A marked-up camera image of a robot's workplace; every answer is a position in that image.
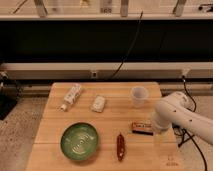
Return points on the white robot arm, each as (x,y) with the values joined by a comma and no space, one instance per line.
(173,109)

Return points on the clear plastic cup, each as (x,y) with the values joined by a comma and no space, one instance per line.
(139,96)

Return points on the white tube bottle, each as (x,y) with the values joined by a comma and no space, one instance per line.
(71,97)

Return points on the wooden table board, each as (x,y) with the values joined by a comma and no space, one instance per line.
(142,152)

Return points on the red chili pepper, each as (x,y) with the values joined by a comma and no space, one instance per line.
(120,147)

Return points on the green ceramic bowl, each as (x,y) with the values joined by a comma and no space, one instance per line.
(79,141)

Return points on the black object at left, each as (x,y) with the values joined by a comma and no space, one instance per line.
(7,103)

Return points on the white wall outlet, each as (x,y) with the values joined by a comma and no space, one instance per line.
(94,74)

